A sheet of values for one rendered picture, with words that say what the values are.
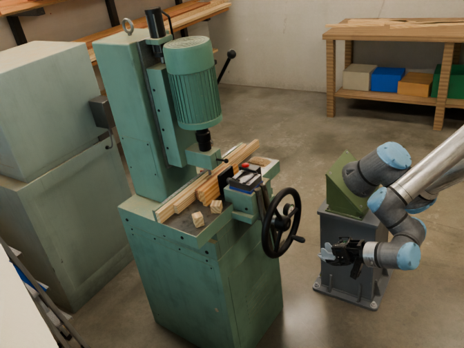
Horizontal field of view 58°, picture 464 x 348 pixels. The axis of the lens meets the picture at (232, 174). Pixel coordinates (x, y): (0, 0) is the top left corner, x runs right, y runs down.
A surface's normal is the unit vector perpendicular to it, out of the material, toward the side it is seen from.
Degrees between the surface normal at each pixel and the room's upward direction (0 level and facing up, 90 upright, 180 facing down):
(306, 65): 90
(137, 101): 90
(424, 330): 0
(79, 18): 90
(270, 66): 90
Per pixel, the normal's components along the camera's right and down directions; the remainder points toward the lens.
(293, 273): -0.12, -0.85
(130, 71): -0.58, 0.48
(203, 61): 0.58, 0.36
